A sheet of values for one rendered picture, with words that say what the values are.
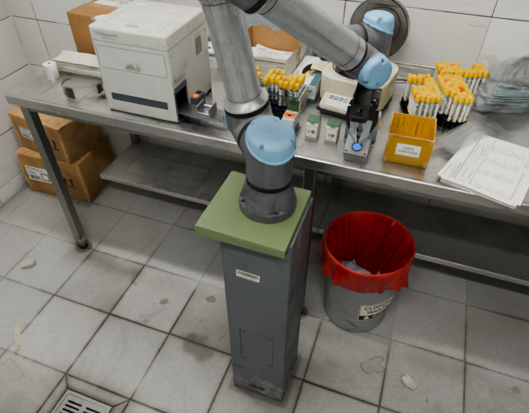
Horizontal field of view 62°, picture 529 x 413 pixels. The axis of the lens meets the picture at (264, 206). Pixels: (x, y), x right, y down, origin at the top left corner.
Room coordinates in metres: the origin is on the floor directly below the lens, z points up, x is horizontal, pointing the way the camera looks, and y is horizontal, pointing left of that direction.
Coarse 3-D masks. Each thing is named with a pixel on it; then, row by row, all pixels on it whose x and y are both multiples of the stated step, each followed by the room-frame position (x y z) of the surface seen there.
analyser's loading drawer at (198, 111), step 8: (184, 104) 1.37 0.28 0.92; (192, 104) 1.37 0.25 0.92; (200, 104) 1.33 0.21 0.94; (216, 104) 1.34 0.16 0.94; (184, 112) 1.32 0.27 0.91; (192, 112) 1.32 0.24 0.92; (200, 112) 1.30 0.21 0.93; (208, 112) 1.29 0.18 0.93; (216, 112) 1.32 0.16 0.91; (216, 120) 1.27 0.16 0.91; (224, 120) 1.26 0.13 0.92
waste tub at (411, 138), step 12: (396, 120) 1.21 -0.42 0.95; (408, 120) 1.20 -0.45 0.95; (420, 120) 1.19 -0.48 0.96; (432, 120) 1.18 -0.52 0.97; (396, 132) 1.21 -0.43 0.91; (408, 132) 1.20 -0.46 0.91; (420, 132) 1.19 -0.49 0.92; (432, 132) 1.15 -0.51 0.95; (396, 144) 1.09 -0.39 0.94; (408, 144) 1.08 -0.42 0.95; (420, 144) 1.07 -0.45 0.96; (432, 144) 1.06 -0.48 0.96; (384, 156) 1.10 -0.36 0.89; (396, 156) 1.09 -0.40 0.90; (408, 156) 1.08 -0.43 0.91; (420, 156) 1.07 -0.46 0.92
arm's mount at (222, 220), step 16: (240, 176) 0.98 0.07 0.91; (224, 192) 0.91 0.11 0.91; (304, 192) 0.92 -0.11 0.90; (208, 208) 0.84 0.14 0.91; (224, 208) 0.85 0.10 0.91; (304, 208) 0.86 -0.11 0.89; (208, 224) 0.79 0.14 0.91; (224, 224) 0.79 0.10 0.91; (240, 224) 0.79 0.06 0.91; (256, 224) 0.79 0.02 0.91; (272, 224) 0.79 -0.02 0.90; (288, 224) 0.79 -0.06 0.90; (224, 240) 0.76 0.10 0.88; (240, 240) 0.74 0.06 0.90; (256, 240) 0.74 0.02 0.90; (272, 240) 0.74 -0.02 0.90; (288, 240) 0.74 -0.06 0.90
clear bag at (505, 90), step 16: (496, 64) 1.50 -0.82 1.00; (512, 64) 1.44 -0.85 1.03; (528, 64) 1.43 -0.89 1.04; (496, 80) 1.41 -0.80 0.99; (512, 80) 1.39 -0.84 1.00; (528, 80) 1.41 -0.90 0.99; (480, 96) 1.43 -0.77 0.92; (496, 96) 1.39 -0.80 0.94; (512, 96) 1.39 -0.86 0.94; (528, 96) 1.39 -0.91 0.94; (512, 112) 1.38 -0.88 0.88
